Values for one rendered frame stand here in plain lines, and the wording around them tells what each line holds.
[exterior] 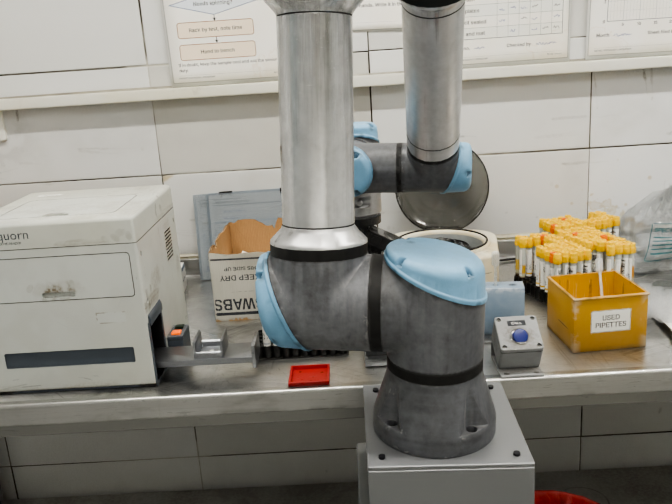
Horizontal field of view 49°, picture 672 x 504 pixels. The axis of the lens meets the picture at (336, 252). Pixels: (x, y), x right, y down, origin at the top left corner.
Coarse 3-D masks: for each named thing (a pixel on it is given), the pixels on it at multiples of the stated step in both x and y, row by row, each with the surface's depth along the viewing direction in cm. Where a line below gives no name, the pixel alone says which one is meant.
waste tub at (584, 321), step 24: (552, 288) 135; (576, 288) 138; (624, 288) 134; (552, 312) 136; (576, 312) 125; (600, 312) 125; (624, 312) 126; (576, 336) 126; (600, 336) 127; (624, 336) 127
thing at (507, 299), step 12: (492, 288) 132; (504, 288) 132; (516, 288) 131; (492, 300) 133; (504, 300) 132; (516, 300) 132; (492, 312) 133; (504, 312) 133; (516, 312) 133; (492, 324) 134
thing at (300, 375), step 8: (296, 368) 128; (304, 368) 128; (312, 368) 128; (320, 368) 127; (328, 368) 126; (296, 376) 125; (304, 376) 125; (312, 376) 125; (320, 376) 124; (328, 376) 123; (288, 384) 121; (296, 384) 121; (304, 384) 121; (312, 384) 121; (320, 384) 121; (328, 384) 121
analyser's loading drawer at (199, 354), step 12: (156, 348) 131; (168, 348) 131; (180, 348) 130; (192, 348) 130; (204, 348) 129; (216, 348) 129; (228, 348) 129; (240, 348) 128; (252, 348) 124; (156, 360) 126; (168, 360) 125; (180, 360) 125; (192, 360) 125; (204, 360) 125; (216, 360) 125; (228, 360) 125; (240, 360) 125; (252, 360) 125
